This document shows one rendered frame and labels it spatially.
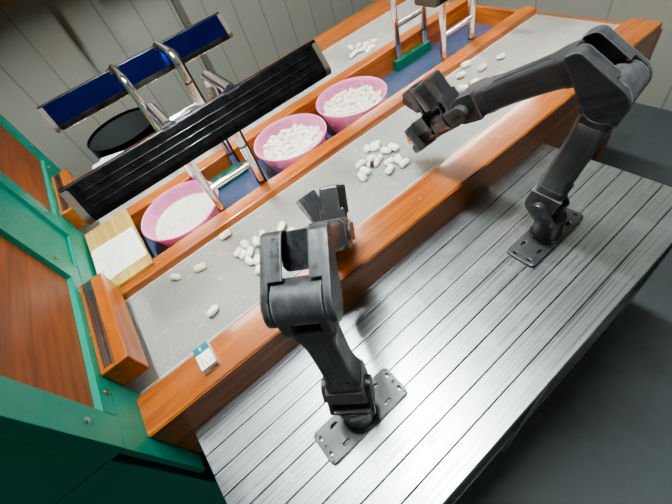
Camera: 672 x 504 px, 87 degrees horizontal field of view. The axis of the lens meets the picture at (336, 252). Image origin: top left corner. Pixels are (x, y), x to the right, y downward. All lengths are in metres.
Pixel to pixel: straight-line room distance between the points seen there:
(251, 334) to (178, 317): 0.24
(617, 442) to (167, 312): 1.40
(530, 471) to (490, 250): 0.78
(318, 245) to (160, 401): 0.56
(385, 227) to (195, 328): 0.52
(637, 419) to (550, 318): 0.77
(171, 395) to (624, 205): 1.12
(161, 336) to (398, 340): 0.57
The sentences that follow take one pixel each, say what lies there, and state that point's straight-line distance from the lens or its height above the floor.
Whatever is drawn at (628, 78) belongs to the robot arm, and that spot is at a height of 1.08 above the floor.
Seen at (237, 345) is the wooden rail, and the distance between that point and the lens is 0.83.
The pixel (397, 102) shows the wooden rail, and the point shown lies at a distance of 1.32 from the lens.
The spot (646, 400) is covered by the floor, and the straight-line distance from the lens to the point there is 1.61.
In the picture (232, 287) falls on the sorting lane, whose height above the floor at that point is 0.74.
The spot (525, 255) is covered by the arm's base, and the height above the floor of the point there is 0.68.
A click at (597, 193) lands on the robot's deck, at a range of 1.12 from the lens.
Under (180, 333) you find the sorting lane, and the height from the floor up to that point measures 0.74.
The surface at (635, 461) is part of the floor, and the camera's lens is 1.54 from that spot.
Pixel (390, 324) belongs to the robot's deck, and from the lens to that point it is 0.84.
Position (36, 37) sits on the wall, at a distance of 2.84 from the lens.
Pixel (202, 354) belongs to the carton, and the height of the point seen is 0.78.
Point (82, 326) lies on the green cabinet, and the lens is 0.96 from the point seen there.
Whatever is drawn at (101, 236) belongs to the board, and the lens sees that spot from 1.36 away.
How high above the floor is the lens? 1.42
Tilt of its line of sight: 49 degrees down
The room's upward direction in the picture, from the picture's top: 22 degrees counter-clockwise
